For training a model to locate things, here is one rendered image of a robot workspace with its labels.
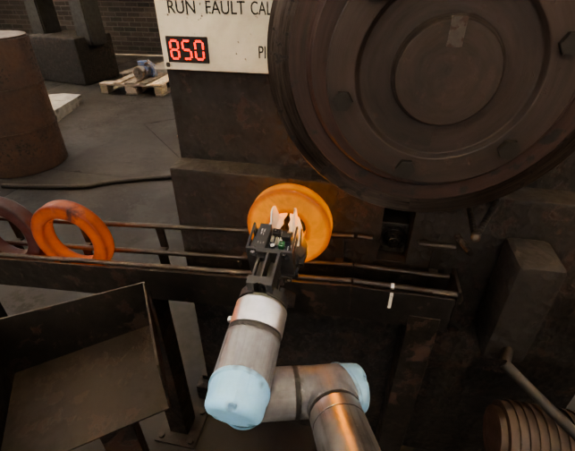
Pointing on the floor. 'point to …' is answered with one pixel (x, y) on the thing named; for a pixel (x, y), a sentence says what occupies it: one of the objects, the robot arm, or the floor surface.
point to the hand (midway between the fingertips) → (289, 216)
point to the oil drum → (19, 110)
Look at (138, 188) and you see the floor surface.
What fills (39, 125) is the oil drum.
